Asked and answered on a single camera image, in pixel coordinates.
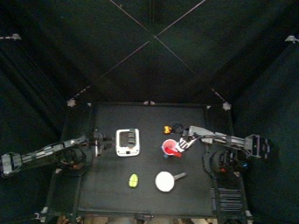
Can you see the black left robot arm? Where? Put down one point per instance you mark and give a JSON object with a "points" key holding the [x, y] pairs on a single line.
{"points": [[42, 153]]}

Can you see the white round bowl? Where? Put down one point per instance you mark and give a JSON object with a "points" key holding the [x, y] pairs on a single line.
{"points": [[164, 181]]}

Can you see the green toy starfruit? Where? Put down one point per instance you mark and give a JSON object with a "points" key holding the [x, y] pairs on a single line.
{"points": [[133, 180]]}

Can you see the red plastic cup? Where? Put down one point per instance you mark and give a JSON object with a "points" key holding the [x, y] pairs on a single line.
{"points": [[168, 145]]}

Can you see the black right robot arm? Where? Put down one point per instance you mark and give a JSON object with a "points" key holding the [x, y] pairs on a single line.
{"points": [[233, 143]]}

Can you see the yellow toy bell pepper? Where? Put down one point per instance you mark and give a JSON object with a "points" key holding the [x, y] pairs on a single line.
{"points": [[166, 130]]}

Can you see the white printed label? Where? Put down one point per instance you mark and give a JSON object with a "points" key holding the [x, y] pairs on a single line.
{"points": [[229, 199]]}

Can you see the metal frame corner bracket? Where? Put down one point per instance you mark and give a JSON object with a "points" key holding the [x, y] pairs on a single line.
{"points": [[70, 102], [225, 106], [291, 38], [14, 37]]}

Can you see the thin toy sushi piece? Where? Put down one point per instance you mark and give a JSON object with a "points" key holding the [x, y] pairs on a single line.
{"points": [[130, 139]]}

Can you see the red plastic utensil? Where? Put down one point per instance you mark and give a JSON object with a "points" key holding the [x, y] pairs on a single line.
{"points": [[173, 152]]}

